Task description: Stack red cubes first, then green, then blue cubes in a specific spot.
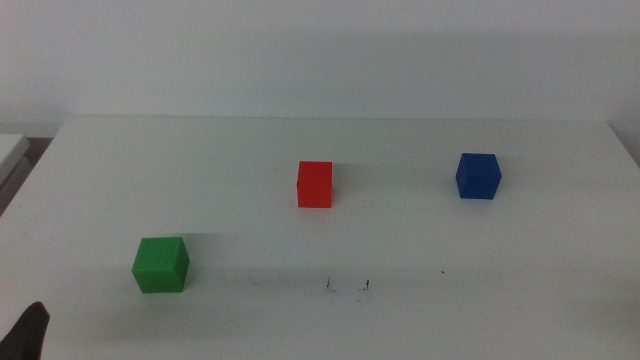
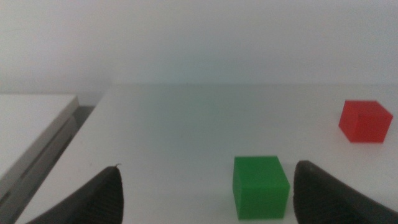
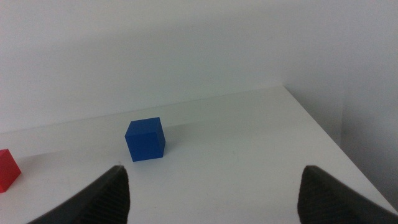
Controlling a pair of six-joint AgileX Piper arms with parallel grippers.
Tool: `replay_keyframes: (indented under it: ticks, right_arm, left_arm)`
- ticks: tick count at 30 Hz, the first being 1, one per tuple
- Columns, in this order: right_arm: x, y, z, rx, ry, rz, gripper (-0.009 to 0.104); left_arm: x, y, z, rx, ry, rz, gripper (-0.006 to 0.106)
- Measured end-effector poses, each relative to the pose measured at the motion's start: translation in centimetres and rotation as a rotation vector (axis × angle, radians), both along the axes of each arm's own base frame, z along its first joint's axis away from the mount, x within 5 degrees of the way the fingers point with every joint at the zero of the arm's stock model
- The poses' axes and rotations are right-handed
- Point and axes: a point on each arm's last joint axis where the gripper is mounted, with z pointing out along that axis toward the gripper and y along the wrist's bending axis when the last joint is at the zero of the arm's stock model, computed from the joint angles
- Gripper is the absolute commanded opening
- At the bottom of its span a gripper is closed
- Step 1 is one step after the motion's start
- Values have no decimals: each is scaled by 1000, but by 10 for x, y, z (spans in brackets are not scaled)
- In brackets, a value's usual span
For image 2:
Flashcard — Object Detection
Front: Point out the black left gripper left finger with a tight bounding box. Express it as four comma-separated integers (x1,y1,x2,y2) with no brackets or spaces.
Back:
26,164,124,224

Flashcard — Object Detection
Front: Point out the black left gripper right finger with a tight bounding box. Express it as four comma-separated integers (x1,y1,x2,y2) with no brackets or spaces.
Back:
293,160,398,224

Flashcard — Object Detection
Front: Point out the green cube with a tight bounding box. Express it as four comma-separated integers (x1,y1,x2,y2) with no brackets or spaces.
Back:
232,155,291,221

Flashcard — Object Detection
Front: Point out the red cube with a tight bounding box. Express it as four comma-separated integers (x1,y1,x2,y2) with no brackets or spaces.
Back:
338,100,394,144

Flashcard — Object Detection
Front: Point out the white side desk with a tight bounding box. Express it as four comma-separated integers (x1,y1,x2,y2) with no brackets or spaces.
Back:
0,94,80,224

